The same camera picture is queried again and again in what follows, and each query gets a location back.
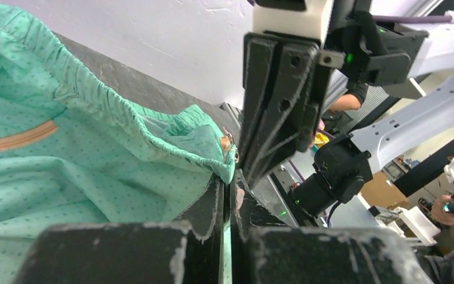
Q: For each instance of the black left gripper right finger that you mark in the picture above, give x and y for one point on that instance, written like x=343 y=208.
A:
x=267 y=250

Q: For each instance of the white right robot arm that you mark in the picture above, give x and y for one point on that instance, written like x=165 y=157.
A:
x=416 y=173

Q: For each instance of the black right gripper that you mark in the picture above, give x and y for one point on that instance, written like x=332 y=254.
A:
x=285 y=80

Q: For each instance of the orange and teal jacket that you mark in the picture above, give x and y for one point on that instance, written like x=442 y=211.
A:
x=73 y=150

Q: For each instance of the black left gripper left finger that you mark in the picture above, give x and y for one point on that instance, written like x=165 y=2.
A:
x=185 y=250

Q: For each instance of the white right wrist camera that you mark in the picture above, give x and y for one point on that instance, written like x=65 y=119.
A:
x=308 y=19

